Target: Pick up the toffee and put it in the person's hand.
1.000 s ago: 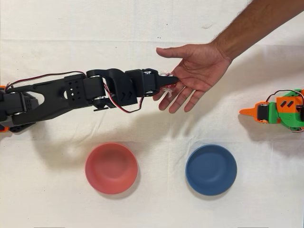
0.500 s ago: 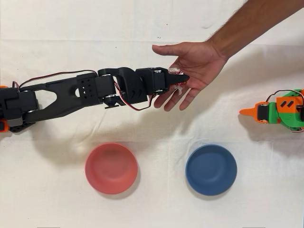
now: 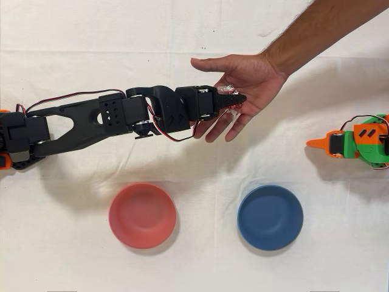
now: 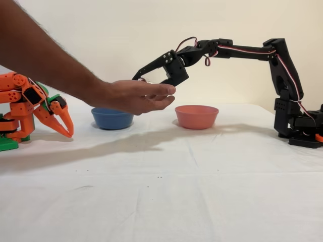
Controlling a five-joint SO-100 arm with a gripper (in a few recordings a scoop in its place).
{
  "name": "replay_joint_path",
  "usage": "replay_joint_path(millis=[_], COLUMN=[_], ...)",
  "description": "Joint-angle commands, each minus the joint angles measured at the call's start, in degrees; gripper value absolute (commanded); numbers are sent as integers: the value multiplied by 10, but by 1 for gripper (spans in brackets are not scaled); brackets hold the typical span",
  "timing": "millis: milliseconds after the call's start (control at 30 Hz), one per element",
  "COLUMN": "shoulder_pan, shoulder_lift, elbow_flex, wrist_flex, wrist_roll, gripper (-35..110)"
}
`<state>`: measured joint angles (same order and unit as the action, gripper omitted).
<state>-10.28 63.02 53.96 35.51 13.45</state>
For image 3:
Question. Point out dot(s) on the orange clamp piece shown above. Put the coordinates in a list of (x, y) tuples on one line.
[(4, 161)]

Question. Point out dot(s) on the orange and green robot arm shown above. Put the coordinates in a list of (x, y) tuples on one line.
[(370, 146)]

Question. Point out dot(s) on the red candy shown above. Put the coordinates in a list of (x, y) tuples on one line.
[(227, 89)]

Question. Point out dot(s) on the pink bowl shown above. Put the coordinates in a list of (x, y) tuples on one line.
[(143, 215)]

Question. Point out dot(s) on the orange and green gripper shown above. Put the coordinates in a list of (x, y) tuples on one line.
[(335, 143)]

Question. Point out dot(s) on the person's bare hand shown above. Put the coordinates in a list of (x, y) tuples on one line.
[(258, 79)]

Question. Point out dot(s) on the person's hairy forearm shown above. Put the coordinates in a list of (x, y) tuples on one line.
[(319, 33)]

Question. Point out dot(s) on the white tablecloth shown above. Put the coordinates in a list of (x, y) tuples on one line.
[(194, 261)]

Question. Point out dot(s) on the blue bowl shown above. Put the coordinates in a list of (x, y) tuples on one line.
[(270, 217)]

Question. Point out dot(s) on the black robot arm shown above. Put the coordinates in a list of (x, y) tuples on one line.
[(85, 121)]

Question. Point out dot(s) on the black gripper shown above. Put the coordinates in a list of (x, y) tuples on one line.
[(203, 103)]

